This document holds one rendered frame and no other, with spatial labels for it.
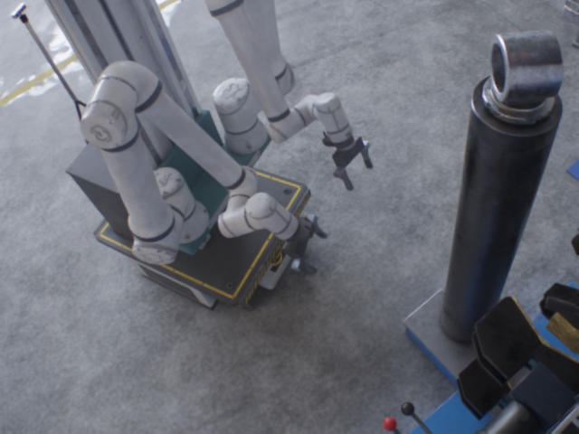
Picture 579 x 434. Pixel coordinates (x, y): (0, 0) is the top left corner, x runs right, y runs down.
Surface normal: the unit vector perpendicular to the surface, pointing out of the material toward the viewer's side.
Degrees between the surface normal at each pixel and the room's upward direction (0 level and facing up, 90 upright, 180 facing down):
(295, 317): 0
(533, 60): 42
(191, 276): 0
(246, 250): 0
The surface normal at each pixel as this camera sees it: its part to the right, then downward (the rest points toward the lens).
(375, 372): -0.16, -0.58
